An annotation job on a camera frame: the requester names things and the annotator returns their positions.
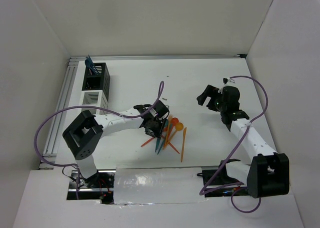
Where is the teal spoon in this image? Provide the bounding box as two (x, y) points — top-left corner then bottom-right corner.
(155, 137), (162, 153)

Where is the red-orange knife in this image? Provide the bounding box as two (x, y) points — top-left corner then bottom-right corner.
(162, 135), (180, 154)

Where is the dark blue knife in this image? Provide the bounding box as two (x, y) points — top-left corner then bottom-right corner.
(85, 55), (97, 75)

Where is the dark blue spoon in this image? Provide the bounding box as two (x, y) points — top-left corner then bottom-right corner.
(84, 56), (95, 74)

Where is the teal fork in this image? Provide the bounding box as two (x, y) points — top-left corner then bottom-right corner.
(157, 126), (168, 155)

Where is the red-orange fork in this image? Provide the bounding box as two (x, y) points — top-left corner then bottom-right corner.
(141, 137), (155, 147)

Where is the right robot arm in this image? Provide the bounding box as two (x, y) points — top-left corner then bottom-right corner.
(197, 85), (290, 198)

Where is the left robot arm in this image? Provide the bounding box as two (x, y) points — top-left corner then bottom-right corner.
(62, 100), (170, 188)

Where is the yellow-orange fork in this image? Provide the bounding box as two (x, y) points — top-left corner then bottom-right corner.
(163, 114), (173, 149)

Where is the red-orange spoon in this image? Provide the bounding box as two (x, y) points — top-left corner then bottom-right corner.
(167, 117), (179, 138)

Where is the yellow-orange spoon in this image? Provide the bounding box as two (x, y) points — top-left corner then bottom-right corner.
(164, 122), (184, 148)

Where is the yellow-orange knife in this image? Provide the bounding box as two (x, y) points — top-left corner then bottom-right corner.
(180, 127), (187, 162)

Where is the black and white utensil caddy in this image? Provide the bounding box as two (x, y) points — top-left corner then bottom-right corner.
(80, 63), (111, 109)

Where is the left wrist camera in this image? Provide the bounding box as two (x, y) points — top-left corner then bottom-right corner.
(150, 100), (170, 119)

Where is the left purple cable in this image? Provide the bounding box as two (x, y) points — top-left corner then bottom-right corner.
(34, 81), (165, 200)

